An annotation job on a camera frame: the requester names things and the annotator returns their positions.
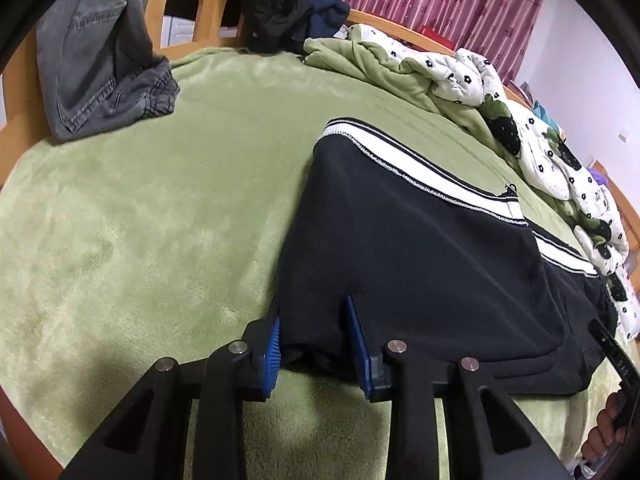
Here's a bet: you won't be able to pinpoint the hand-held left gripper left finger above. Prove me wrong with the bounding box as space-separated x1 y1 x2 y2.
59 304 284 480

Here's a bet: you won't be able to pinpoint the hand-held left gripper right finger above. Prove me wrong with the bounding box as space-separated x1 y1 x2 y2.
340 294 574 480

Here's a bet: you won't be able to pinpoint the black pants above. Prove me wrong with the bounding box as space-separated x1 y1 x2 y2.
271 117 620 397

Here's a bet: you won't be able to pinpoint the person's right hand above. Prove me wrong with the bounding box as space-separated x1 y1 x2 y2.
581 389 629 464

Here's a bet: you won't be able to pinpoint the green fleece blanket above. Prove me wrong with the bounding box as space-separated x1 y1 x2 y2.
0 46 640 480

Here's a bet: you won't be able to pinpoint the white floral quilt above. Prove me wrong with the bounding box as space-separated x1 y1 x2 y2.
302 22 640 342

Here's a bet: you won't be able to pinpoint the teal patterned pillow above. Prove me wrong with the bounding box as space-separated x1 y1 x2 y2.
532 101 565 132

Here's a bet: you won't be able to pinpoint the red chair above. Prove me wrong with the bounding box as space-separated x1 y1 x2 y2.
419 23 457 47

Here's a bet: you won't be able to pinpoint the navy blue garment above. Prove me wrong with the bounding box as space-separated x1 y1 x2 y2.
294 0 352 57

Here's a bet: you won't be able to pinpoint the white appliance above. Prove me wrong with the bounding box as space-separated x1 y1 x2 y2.
161 14 197 50

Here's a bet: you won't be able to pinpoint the grey jeans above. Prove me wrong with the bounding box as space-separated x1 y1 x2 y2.
34 0 182 142

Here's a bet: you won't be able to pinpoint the black jacket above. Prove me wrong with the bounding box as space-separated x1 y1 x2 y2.
229 0 310 54

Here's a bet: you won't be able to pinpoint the wooden bed frame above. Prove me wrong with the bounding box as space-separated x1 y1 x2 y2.
0 0 640 480

